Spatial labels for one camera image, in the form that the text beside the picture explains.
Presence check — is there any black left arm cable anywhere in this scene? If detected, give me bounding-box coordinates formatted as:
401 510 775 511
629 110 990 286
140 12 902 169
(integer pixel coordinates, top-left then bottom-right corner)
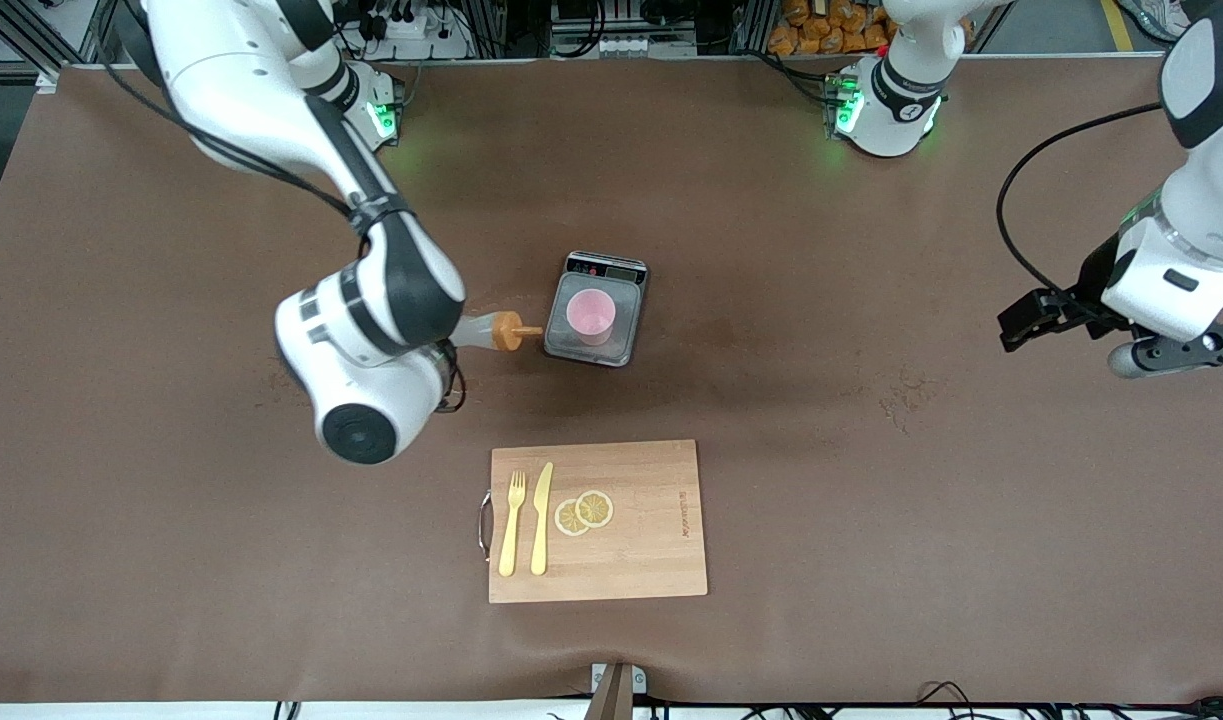
996 100 1167 299

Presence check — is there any white power strip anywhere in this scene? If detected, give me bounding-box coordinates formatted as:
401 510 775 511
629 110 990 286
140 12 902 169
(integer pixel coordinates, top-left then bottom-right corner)
356 5 472 61

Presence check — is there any black floor cable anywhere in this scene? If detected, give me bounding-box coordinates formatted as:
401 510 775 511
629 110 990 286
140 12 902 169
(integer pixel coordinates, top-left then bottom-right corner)
916 680 1223 720

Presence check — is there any brown table cover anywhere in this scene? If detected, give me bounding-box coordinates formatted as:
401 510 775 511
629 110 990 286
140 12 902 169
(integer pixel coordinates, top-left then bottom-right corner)
0 55 1223 706

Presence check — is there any sauce bottle with orange cap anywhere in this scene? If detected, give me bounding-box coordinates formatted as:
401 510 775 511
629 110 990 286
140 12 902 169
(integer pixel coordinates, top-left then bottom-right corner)
449 311 545 354

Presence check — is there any yellow plastic knife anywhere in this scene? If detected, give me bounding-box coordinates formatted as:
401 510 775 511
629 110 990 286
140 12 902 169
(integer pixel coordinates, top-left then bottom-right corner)
530 462 554 576

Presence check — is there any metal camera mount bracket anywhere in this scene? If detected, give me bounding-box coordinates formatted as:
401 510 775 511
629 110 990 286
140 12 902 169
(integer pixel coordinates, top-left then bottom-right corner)
583 662 649 720

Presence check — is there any wooden cutting board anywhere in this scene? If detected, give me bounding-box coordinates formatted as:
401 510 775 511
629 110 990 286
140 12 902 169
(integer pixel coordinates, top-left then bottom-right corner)
478 440 709 605

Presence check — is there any yellow plastic fork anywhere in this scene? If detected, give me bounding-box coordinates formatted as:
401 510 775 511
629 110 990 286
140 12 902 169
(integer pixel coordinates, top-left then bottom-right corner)
499 471 527 578

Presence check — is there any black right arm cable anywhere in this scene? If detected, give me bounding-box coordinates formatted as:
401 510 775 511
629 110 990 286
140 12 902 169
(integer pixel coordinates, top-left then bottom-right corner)
96 0 382 241

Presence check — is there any aluminium frame profile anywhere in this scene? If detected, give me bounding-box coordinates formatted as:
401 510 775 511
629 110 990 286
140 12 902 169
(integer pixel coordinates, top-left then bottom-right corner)
0 0 122 93

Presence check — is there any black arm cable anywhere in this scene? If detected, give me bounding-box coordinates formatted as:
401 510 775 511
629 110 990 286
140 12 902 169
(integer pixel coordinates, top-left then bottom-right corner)
96 0 382 241
996 100 1167 299

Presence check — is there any bag of orange snacks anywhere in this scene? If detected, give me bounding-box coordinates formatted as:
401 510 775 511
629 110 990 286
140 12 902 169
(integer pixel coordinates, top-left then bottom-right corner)
768 0 975 56

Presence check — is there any silver kitchen scale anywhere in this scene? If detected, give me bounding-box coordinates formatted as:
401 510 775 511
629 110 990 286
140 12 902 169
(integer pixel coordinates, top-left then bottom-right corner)
544 250 650 368

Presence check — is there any pink plastic cup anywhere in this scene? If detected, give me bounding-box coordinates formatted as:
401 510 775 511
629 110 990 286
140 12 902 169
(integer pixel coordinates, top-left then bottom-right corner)
566 288 617 347

